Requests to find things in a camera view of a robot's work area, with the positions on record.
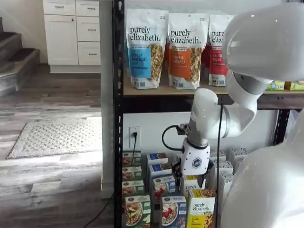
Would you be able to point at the green Bobo's apple pie box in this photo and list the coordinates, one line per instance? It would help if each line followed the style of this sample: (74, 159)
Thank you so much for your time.
(275, 86)

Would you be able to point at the white drawer cabinet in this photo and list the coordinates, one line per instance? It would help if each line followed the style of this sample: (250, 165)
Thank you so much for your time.
(61, 38)

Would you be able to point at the blue label granola bag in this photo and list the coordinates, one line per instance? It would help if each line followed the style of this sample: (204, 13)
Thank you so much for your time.
(147, 47)

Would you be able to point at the yellow white granola box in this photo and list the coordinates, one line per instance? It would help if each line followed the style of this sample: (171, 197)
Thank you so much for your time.
(202, 209)
(192, 184)

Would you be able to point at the green white cereal box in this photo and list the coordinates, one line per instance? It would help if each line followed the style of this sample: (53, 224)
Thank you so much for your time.
(130, 158)
(137, 211)
(133, 187)
(131, 173)

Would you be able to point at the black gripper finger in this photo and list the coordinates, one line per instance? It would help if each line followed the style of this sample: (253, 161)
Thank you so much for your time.
(210, 167)
(177, 172)

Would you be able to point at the black metal shelf rack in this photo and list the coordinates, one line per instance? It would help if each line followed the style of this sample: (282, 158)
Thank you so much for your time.
(118, 71)

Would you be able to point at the grey wooden stairs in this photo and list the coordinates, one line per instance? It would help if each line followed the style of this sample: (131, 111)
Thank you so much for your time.
(14, 61)

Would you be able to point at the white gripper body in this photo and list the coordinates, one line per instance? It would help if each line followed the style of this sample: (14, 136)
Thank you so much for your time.
(194, 160)

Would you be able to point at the blue white cereal box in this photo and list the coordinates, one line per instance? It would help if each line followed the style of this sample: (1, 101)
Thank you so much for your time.
(162, 186)
(156, 158)
(174, 212)
(160, 169)

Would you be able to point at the yellow Bobo's box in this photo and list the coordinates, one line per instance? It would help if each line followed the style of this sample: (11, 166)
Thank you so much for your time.
(295, 86)

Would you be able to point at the white wall outlet plate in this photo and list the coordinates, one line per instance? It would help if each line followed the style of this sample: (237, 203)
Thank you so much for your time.
(131, 142)

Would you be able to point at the white patterned pantry box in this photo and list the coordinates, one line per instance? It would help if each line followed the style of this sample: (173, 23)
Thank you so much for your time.
(239, 164)
(219, 154)
(224, 167)
(238, 154)
(226, 190)

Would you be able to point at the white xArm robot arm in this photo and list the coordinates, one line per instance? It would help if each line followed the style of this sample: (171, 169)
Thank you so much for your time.
(261, 35)

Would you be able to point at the beige textured rug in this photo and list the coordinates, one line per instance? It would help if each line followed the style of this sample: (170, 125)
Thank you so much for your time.
(57, 137)

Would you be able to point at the red label granola bag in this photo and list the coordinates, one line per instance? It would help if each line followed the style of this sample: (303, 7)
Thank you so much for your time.
(217, 54)

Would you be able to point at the orange label granola bag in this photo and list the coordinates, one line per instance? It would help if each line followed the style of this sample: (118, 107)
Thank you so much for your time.
(185, 52)

